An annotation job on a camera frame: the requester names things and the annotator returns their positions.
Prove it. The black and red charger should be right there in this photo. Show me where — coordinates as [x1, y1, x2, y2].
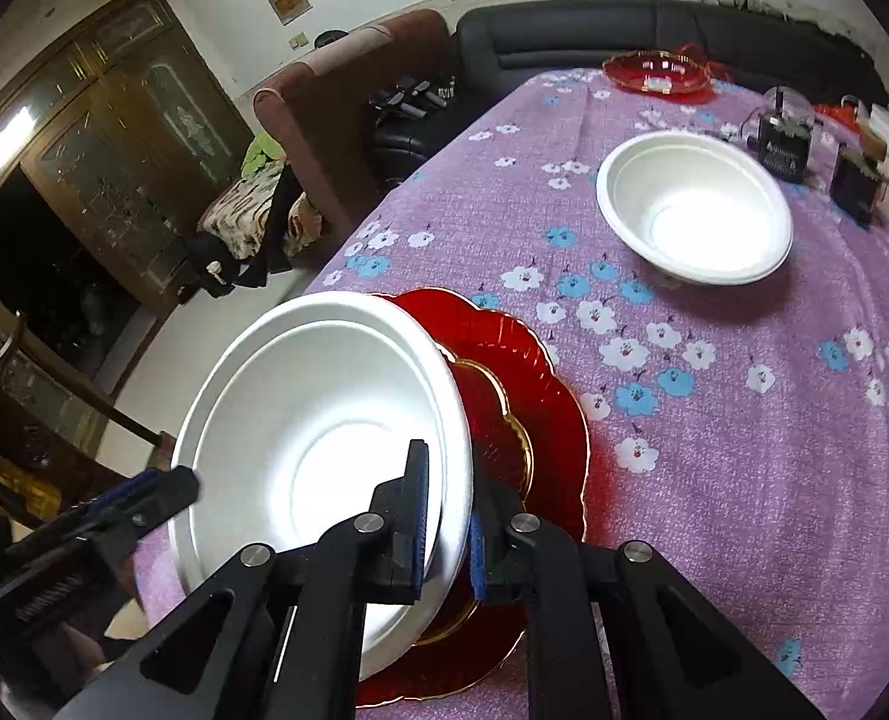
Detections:
[830, 142, 888, 223]

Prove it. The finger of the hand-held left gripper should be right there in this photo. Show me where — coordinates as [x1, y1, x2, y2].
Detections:
[5, 465, 201, 563]

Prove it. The small red glass dish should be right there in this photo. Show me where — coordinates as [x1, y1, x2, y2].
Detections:
[601, 49, 711, 96]

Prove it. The wide red gold-rimmed plate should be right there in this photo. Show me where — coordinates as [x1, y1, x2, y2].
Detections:
[354, 286, 589, 707]

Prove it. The wooden glass-door cabinet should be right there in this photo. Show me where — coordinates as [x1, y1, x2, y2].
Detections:
[0, 0, 258, 316]

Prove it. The printed blanket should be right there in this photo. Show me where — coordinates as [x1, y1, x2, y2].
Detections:
[196, 165, 325, 260]

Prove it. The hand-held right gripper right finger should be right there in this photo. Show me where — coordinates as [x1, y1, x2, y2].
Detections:
[468, 476, 824, 720]

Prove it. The black battery pack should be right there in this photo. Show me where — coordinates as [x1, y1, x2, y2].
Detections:
[748, 86, 816, 185]

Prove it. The black remote control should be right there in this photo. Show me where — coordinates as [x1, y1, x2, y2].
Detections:
[369, 75, 456, 119]

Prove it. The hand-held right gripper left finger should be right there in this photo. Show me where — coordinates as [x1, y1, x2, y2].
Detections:
[61, 439, 434, 720]

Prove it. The large white bowl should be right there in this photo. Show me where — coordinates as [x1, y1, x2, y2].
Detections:
[168, 292, 475, 683]

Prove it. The wooden chair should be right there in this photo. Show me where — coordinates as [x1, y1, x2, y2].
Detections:
[0, 311, 179, 541]

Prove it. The brown armchair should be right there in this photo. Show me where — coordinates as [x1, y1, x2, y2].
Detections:
[253, 9, 460, 241]

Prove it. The black leather sofa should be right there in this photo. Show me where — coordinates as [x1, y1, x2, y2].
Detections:
[373, 0, 889, 188]

